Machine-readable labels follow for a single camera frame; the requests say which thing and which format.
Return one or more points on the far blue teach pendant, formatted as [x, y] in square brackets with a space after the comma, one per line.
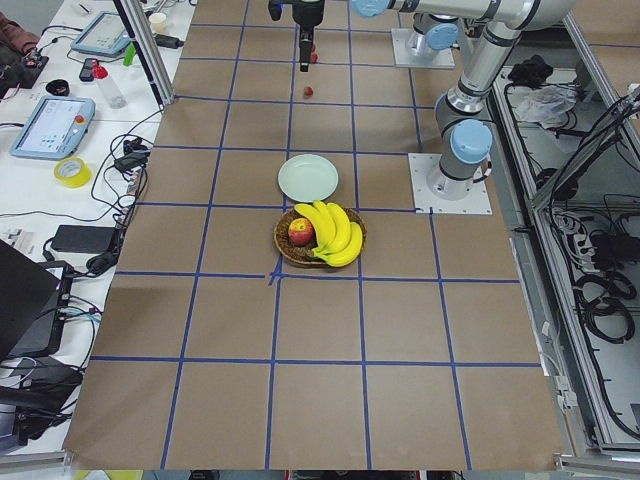
[105, 36]

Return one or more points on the woven wicker basket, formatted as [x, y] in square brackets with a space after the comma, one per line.
[297, 255]

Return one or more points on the paper cup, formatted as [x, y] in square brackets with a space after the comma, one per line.
[158, 22]

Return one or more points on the black remote phone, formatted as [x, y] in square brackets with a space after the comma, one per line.
[86, 72]

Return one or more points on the red yellow apple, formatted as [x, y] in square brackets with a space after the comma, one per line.
[301, 232]

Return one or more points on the green marker tool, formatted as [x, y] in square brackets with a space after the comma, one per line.
[129, 55]

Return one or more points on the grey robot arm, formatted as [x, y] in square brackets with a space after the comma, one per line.
[433, 36]
[466, 140]

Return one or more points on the near blue teach pendant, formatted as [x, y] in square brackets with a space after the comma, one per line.
[55, 128]

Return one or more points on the blue teach pendant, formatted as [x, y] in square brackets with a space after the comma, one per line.
[55, 128]
[105, 36]

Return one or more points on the clear bottle red cap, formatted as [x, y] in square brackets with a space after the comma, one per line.
[109, 89]

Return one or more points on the black computer monitor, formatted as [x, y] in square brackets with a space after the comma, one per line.
[26, 288]

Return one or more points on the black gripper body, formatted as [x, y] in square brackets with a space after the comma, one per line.
[307, 14]

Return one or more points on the black cloth bundle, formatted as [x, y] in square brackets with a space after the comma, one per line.
[532, 73]

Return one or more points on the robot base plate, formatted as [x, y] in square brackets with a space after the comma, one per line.
[403, 57]
[434, 193]

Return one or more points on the aluminium frame post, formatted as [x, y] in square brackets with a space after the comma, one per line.
[139, 31]

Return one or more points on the yellow tape roll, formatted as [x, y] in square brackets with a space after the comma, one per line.
[72, 172]

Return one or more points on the black power adapter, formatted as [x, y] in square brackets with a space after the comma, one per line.
[82, 239]

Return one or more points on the black round small object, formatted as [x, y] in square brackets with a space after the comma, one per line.
[58, 87]

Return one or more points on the yellow banana bunch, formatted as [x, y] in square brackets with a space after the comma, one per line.
[339, 241]

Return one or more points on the pale green plate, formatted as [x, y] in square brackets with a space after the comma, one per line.
[308, 177]

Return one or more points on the crumpled white cloth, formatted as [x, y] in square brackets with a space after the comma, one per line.
[548, 106]

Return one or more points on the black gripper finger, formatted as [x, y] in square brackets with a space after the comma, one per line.
[305, 45]

